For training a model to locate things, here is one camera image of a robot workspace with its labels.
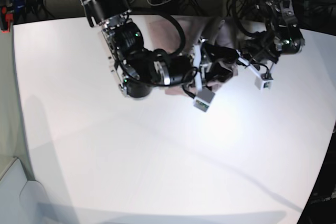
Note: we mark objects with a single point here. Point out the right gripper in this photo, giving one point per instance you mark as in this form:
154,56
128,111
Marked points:
180,70

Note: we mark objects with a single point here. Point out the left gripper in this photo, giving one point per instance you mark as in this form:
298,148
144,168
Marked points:
260,52

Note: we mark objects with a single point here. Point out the mauve t-shirt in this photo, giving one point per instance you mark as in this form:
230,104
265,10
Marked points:
214,38

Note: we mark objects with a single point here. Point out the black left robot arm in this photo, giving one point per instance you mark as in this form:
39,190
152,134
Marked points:
282,35

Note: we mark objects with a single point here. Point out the red and black clamp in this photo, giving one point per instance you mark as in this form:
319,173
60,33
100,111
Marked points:
7,15

